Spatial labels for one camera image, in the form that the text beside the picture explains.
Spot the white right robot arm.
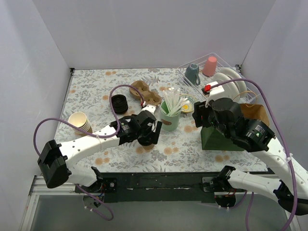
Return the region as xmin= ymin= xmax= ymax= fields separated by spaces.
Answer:
xmin=192 ymin=98 xmax=308 ymax=216

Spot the white plate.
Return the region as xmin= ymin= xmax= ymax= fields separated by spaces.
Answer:
xmin=220 ymin=67 xmax=247 ymax=99
xmin=212 ymin=72 xmax=240 ymax=99

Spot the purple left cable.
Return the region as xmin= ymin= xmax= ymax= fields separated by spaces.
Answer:
xmin=33 ymin=84 xmax=146 ymax=221

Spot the blue yellow patterned bowl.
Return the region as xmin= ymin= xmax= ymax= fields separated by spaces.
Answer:
xmin=180 ymin=94 xmax=196 ymax=113

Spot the pink plastic cup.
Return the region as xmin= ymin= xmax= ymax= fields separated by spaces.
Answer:
xmin=202 ymin=56 xmax=217 ymax=77

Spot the green paper bag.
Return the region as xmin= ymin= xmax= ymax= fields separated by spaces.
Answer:
xmin=201 ymin=103 xmax=270 ymax=152

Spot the stack of brown paper cups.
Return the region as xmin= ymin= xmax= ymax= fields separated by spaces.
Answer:
xmin=68 ymin=112 xmax=92 ymax=133

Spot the teal mug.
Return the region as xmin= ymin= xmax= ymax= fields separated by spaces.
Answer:
xmin=185 ymin=63 xmax=201 ymax=86

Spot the purple cable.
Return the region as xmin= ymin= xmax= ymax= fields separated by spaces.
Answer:
xmin=33 ymin=84 xmax=146 ymax=221
xmin=211 ymin=78 xmax=299 ymax=231

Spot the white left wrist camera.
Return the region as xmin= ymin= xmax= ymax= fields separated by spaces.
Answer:
xmin=141 ymin=102 xmax=156 ymax=115

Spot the brown cardboard cup carrier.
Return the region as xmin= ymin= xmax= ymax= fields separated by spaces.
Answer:
xmin=131 ymin=80 xmax=162 ymax=106

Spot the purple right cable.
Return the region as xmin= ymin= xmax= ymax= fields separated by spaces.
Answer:
xmin=211 ymin=78 xmax=299 ymax=231

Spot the stack of black lids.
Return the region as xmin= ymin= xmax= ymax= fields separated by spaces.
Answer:
xmin=111 ymin=94 xmax=128 ymax=115

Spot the white wire dish rack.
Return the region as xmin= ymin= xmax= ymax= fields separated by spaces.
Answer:
xmin=178 ymin=53 xmax=260 ymax=104

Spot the brown paper coffee cup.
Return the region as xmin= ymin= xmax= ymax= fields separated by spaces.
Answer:
xmin=143 ymin=144 xmax=155 ymax=151

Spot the green straw holder cup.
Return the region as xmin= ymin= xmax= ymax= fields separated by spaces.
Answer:
xmin=160 ymin=101 xmax=180 ymax=131

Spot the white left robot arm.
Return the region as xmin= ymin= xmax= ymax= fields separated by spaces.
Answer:
xmin=38 ymin=110 xmax=162 ymax=193

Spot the floral tablecloth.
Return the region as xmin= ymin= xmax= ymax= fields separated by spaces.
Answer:
xmin=48 ymin=67 xmax=270 ymax=173

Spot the paper wrapped straw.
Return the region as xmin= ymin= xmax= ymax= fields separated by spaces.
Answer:
xmin=163 ymin=90 xmax=174 ymax=114
xmin=170 ymin=98 xmax=189 ymax=116

